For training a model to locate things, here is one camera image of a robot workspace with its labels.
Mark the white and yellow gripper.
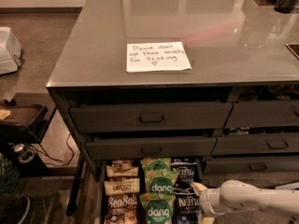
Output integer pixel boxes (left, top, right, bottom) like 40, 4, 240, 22
190, 182, 224, 217

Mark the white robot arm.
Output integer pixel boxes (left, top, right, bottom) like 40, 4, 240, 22
190, 180, 299, 220

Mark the rear blue Kettle chip bag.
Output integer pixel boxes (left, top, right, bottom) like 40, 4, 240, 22
171, 158, 196, 195

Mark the blue kettle chip bag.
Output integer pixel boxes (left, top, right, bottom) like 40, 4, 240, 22
171, 158, 196, 195
176, 195, 202, 224

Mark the front blue Kettle chip bag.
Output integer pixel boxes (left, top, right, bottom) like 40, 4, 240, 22
176, 195, 202, 224

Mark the bottom right drawer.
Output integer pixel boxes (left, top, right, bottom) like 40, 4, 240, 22
203, 156, 299, 175

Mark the middle green Dang bag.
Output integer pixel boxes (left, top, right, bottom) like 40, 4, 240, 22
145, 170, 178, 195

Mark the green dang bag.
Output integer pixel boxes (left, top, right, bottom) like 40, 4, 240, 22
145, 170, 178, 195
140, 192, 176, 224
141, 158, 171, 172

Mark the open bottom left drawer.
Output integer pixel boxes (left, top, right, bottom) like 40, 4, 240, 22
102, 158, 214, 224

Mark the front green Dang bag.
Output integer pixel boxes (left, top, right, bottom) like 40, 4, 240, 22
140, 192, 176, 224

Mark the rear green Dang bag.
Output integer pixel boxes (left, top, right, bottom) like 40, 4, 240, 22
141, 158, 171, 172

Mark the middle left drawer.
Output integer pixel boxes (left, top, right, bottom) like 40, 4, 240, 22
86, 136, 216, 160

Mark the middle tan snack bag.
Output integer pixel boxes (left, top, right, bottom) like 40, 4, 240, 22
104, 178, 140, 195

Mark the tan snack bag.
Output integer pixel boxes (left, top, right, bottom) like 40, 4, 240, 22
106, 160, 138, 177
104, 178, 140, 195

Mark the top left drawer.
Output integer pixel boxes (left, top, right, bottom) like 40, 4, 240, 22
70, 102, 232, 133

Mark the brown Sea Salt snack bag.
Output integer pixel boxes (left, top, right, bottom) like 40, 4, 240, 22
105, 193, 139, 224

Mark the rear tan snack bag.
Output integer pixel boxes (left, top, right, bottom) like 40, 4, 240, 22
106, 160, 138, 177

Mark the top right drawer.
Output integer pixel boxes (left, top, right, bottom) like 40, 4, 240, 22
225, 101, 299, 128

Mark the middle right drawer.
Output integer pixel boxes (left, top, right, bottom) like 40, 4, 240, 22
212, 133, 299, 155

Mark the grey metal drawer cabinet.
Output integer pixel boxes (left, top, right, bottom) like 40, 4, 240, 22
46, 0, 299, 217

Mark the grey power strip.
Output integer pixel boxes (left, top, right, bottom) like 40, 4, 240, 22
275, 182, 299, 190

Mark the white handwritten paper note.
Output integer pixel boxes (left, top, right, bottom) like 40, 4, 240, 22
126, 42, 192, 73

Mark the black tray cart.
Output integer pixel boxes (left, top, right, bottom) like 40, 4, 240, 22
0, 99, 48, 143

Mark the green plastic crate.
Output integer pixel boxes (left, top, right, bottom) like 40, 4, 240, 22
0, 153, 20, 193

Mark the black cable under cart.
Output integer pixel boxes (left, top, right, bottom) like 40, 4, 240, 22
28, 132, 76, 168

